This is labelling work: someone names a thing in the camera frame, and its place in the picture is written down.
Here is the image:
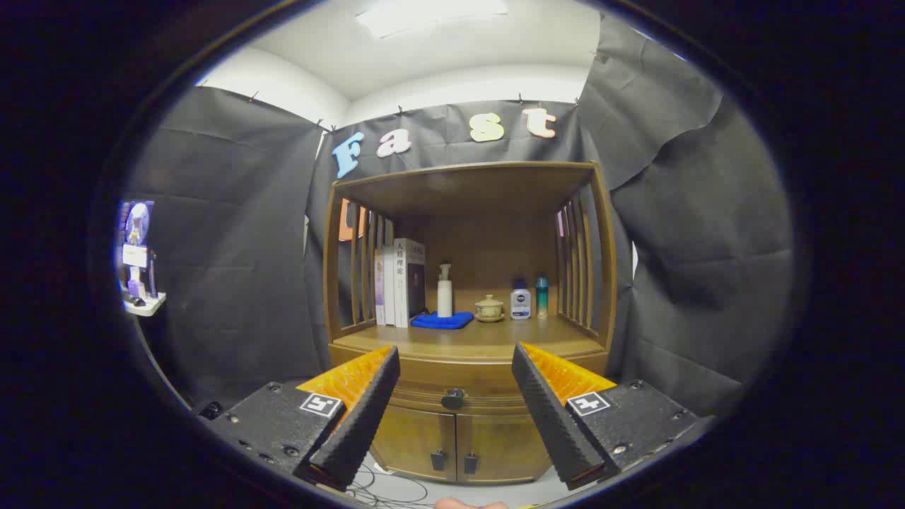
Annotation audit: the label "white pump bottle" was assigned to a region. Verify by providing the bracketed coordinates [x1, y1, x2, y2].
[437, 263, 454, 318]

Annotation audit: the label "wooden cabinet door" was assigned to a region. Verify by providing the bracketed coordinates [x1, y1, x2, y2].
[456, 412, 553, 485]
[371, 405, 457, 483]

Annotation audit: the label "brown wooden drawer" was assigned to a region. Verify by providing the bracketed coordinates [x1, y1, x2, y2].
[329, 352, 609, 418]

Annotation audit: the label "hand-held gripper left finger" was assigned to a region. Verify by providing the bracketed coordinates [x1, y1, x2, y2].
[202, 344, 402, 492]

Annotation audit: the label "wooden countertop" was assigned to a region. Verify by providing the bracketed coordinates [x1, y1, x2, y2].
[332, 311, 609, 360]

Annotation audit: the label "thin white book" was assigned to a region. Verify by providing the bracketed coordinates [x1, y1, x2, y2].
[383, 244, 395, 327]

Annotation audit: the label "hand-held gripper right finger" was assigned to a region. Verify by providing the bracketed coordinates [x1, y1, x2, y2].
[511, 342, 701, 491]

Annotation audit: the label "blue folded cloth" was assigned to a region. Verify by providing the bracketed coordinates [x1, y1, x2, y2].
[411, 311, 474, 330]

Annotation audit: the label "brown wooden cabinet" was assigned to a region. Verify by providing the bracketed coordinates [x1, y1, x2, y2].
[322, 161, 619, 485]

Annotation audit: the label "thick white and dark book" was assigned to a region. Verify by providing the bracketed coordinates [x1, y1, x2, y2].
[393, 238, 427, 328]

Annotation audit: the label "black floor cables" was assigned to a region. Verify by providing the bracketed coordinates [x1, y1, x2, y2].
[346, 463, 432, 508]

